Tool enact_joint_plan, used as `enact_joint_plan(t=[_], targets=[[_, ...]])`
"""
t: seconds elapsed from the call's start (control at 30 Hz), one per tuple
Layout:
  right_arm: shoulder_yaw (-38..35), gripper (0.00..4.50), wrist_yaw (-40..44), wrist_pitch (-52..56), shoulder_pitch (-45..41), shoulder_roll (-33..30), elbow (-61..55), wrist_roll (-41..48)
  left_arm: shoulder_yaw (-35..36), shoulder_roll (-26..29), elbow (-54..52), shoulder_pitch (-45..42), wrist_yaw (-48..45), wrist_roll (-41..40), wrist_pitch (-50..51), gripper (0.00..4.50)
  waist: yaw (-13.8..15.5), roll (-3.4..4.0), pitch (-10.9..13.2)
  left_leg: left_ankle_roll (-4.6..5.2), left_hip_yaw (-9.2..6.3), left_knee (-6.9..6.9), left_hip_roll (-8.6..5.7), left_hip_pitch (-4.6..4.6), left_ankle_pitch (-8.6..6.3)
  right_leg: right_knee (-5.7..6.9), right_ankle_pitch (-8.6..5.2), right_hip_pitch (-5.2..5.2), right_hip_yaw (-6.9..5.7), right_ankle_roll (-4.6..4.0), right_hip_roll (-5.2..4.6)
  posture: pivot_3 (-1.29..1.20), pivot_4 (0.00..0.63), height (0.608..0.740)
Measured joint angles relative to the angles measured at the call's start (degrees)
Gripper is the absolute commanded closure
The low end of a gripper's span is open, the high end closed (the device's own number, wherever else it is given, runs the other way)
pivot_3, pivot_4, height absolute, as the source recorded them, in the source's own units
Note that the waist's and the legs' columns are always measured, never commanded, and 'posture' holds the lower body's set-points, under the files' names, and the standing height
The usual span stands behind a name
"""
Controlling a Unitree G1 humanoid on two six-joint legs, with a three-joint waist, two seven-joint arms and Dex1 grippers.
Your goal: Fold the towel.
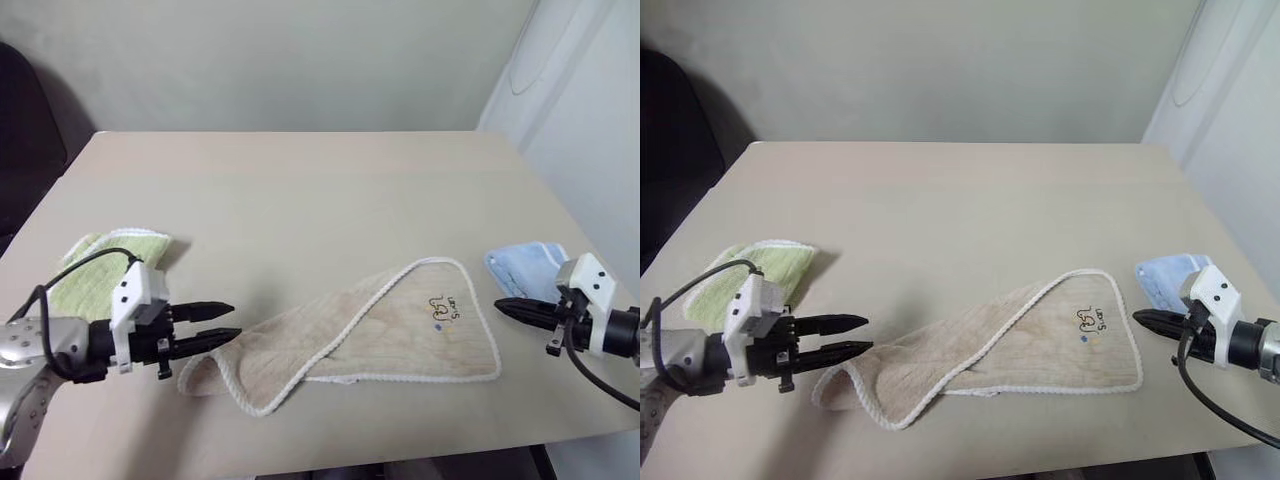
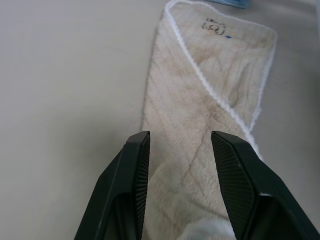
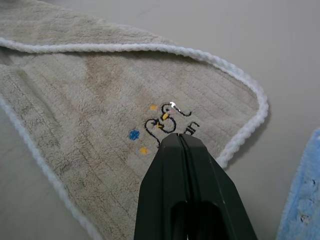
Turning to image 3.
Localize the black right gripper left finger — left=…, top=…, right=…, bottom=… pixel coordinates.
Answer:
left=133, top=133, right=188, bottom=240

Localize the light blue towel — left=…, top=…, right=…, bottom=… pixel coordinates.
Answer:
left=274, top=129, right=320, bottom=240

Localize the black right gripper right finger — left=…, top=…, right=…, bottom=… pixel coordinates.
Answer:
left=179, top=133, right=259, bottom=240

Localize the beige towel with embroidery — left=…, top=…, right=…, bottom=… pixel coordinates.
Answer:
left=0, top=0, right=270, bottom=240

